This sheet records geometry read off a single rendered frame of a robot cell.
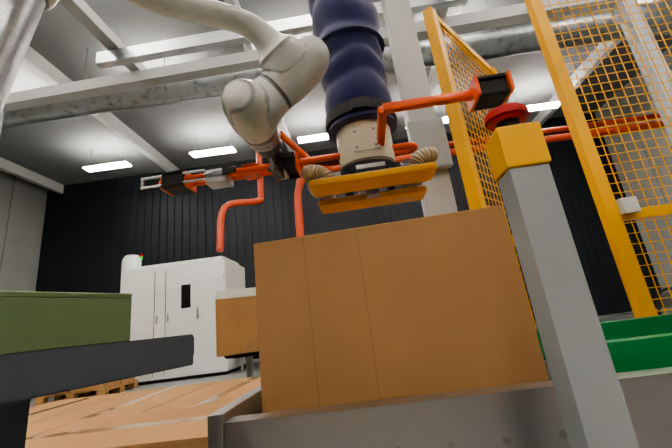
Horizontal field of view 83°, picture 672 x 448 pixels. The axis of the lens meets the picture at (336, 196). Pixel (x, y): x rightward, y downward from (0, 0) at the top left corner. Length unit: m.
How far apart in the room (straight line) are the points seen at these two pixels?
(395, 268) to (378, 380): 0.24
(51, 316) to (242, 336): 2.20
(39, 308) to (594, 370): 0.65
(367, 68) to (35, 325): 1.02
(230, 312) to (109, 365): 2.17
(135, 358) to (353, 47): 1.02
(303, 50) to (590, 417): 0.81
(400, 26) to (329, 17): 1.39
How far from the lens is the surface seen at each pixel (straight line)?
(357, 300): 0.89
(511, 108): 0.68
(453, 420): 0.77
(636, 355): 0.98
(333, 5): 1.37
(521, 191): 0.63
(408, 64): 2.53
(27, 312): 0.49
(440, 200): 2.15
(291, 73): 0.89
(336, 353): 0.90
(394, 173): 1.01
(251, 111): 0.83
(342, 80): 1.20
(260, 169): 1.18
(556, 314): 0.61
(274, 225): 12.18
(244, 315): 2.66
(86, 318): 0.52
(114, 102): 7.84
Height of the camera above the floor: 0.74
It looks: 18 degrees up
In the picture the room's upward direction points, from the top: 7 degrees counter-clockwise
